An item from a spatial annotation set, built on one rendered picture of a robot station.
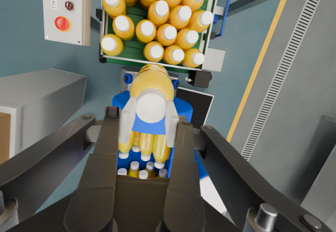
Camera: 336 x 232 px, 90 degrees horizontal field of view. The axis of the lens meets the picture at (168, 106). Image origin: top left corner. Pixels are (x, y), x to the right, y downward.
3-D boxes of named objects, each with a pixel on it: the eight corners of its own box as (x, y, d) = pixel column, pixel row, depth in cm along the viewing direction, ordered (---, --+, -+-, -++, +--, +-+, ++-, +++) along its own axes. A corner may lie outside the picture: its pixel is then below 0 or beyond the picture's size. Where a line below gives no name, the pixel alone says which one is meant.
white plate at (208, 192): (206, 168, 81) (205, 166, 82) (176, 210, 86) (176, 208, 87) (246, 185, 89) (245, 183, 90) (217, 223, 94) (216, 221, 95)
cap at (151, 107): (148, 121, 24) (148, 127, 22) (131, 100, 22) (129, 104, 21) (171, 106, 23) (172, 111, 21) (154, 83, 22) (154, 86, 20)
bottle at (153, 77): (150, 98, 42) (146, 135, 24) (132, 74, 39) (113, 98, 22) (173, 81, 41) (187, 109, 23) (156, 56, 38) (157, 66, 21)
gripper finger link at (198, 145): (179, 132, 13) (216, 136, 14) (174, 114, 18) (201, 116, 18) (177, 149, 14) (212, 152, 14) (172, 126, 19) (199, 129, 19)
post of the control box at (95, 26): (110, 40, 150) (68, 18, 56) (111, 35, 149) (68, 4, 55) (115, 40, 151) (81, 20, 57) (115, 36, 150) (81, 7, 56)
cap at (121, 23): (129, 19, 52) (129, 17, 50) (128, 32, 53) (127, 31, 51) (116, 15, 51) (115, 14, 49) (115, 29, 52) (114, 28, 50)
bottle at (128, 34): (135, 24, 69) (135, 14, 52) (133, 42, 71) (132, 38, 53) (117, 20, 67) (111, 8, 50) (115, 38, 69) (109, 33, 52)
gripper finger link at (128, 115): (127, 144, 15) (118, 143, 15) (135, 118, 22) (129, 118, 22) (129, 113, 14) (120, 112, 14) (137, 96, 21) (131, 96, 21)
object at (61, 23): (56, 29, 48) (54, 29, 47) (55, 16, 47) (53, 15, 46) (70, 32, 49) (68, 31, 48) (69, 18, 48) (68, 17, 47)
